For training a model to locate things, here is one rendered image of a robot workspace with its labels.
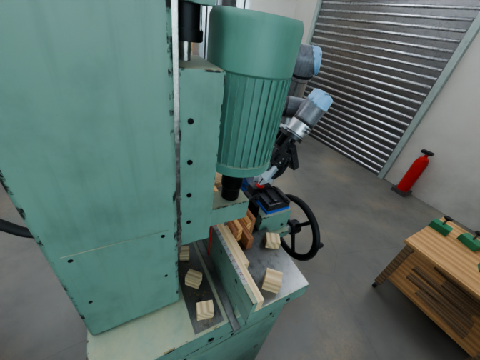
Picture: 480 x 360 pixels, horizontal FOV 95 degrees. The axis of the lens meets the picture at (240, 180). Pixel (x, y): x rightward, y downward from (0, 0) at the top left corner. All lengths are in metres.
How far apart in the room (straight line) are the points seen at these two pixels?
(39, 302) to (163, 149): 1.60
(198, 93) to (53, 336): 1.56
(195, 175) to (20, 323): 1.54
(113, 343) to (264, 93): 0.68
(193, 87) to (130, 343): 0.62
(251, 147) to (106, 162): 0.26
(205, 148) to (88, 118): 0.20
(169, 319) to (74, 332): 1.02
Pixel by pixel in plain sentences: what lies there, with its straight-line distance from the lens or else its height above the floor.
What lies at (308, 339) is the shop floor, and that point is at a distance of 1.70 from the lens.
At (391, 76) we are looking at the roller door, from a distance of 3.64.
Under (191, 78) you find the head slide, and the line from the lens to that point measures 0.39.
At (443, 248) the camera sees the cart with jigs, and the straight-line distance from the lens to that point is 1.94.
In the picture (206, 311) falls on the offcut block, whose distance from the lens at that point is 0.70.
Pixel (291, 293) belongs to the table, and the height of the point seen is 0.90.
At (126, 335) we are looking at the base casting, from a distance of 0.75.
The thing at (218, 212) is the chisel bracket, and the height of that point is 1.05.
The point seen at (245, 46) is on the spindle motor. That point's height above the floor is 1.46.
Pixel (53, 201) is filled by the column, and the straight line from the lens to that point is 0.41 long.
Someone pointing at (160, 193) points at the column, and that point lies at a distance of 0.42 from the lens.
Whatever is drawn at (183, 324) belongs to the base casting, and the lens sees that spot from 0.74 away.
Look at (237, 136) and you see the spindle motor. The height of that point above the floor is 1.30.
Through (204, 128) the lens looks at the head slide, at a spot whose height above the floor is 1.32.
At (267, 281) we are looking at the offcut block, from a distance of 0.65.
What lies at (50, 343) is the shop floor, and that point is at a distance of 1.73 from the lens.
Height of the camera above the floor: 1.49
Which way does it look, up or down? 35 degrees down
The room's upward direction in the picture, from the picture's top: 10 degrees clockwise
